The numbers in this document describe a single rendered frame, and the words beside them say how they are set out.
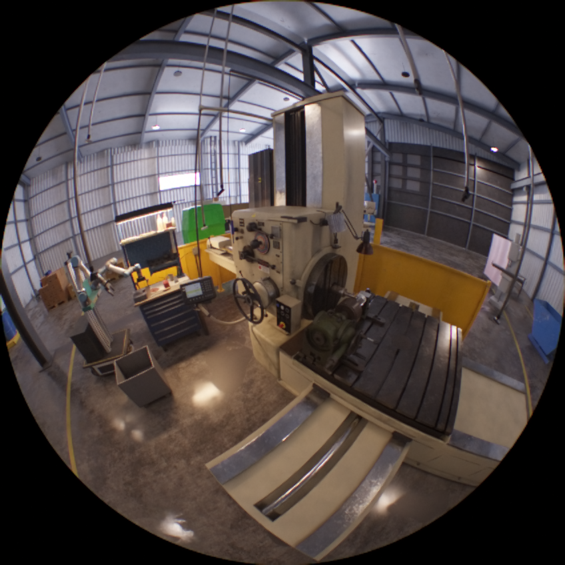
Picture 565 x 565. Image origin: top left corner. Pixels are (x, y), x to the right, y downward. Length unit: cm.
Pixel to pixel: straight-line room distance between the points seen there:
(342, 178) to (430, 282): 240
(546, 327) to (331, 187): 605
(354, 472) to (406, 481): 105
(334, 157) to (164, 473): 339
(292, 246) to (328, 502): 163
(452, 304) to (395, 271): 122
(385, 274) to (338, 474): 310
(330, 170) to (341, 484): 230
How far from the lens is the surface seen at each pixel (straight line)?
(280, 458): 134
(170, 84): 1058
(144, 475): 249
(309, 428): 140
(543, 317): 634
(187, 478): 223
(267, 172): 230
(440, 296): 353
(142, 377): 230
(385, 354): 151
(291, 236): 117
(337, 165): 172
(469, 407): 229
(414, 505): 241
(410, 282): 349
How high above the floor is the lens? 203
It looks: 27 degrees down
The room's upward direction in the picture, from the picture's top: 1 degrees counter-clockwise
